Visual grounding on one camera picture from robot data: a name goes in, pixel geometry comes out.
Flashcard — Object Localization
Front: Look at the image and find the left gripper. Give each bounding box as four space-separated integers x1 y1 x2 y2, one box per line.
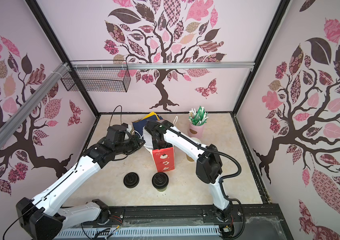
114 134 146 155

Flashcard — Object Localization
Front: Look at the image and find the white red paper bag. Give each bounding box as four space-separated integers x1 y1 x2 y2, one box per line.
143 128 175 173

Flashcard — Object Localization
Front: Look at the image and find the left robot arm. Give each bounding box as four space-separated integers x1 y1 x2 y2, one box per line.
16 124 145 240

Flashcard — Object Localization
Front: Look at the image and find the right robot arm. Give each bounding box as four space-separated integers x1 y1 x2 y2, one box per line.
145 120 242 222

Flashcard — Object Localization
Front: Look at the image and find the navy napkin stack box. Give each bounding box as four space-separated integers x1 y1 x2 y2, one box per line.
132 112 163 135

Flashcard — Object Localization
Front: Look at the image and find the pink straw holder cup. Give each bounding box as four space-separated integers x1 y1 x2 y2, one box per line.
188 123 205 139

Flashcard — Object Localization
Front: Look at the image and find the stack of paper cups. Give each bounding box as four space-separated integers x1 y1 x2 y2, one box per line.
186 137 202 163

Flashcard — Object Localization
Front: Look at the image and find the stack of black lids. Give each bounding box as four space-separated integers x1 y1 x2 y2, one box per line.
123 172 140 189

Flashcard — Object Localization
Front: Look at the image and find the aluminium rail back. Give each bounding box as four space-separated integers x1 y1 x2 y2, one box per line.
72 62 255 70

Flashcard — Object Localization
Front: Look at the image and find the aluminium rail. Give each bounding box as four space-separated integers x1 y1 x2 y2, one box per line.
72 62 255 70
0 63 70 149

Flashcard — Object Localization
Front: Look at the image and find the black wire basket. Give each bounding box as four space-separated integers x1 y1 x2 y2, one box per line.
61 60 131 93

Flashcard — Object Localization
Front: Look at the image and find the aluminium rail left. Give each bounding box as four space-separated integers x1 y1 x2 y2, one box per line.
0 63 70 149

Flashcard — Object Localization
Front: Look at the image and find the white cable duct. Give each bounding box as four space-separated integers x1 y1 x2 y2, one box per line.
55 226 221 240

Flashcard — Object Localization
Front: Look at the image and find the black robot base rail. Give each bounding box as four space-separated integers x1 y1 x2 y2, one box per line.
34 203 294 240

